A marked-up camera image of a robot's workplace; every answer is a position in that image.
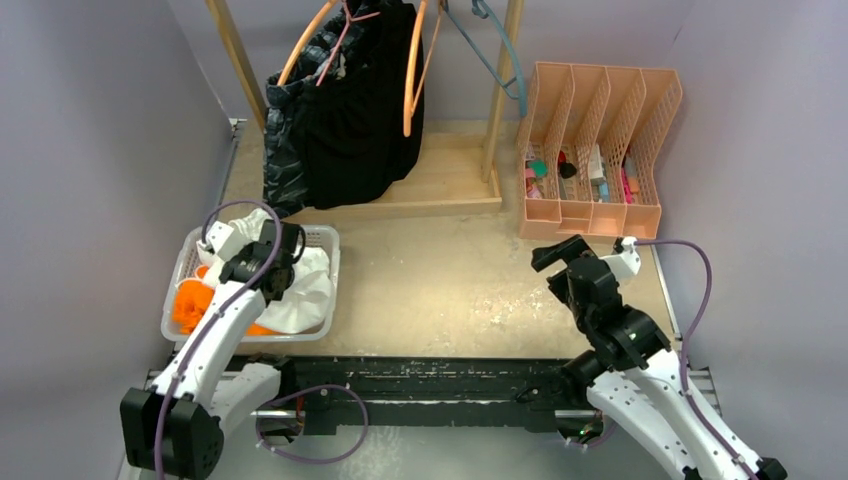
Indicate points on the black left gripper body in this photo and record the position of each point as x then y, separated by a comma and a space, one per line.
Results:
291, 273

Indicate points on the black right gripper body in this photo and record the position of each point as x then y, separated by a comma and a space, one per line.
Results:
574, 246

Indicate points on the white shorts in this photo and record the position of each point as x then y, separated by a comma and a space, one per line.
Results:
302, 301

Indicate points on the white plastic basket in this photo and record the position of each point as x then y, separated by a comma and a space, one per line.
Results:
319, 237

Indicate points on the orange shorts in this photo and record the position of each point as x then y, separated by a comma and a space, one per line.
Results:
192, 299

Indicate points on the pink plastic file organizer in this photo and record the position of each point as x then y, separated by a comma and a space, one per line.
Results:
599, 129

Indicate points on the black shorts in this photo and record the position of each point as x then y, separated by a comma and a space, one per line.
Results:
352, 137

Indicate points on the orange hanger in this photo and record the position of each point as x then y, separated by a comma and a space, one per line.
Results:
310, 29
416, 71

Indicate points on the pink thin hanger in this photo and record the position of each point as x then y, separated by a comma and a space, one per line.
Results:
351, 17

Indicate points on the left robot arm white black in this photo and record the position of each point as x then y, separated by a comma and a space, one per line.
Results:
177, 426

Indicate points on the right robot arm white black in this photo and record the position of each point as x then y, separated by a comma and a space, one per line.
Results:
632, 374

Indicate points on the dark camouflage shorts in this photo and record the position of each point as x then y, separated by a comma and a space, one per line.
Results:
285, 188

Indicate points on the pink small bottle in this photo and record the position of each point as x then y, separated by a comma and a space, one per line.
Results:
531, 184

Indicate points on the green small item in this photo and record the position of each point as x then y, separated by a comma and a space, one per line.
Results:
539, 168

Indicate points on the wooden clothes rack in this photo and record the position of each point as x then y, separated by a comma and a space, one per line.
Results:
456, 172

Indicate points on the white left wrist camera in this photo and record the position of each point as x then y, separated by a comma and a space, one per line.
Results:
222, 241

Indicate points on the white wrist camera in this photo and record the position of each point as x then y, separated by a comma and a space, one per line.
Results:
624, 261
222, 241

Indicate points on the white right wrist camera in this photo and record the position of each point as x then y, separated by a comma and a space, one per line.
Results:
624, 261

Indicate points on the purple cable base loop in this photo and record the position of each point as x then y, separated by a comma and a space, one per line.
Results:
315, 427

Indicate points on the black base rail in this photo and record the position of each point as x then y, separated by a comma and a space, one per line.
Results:
535, 395

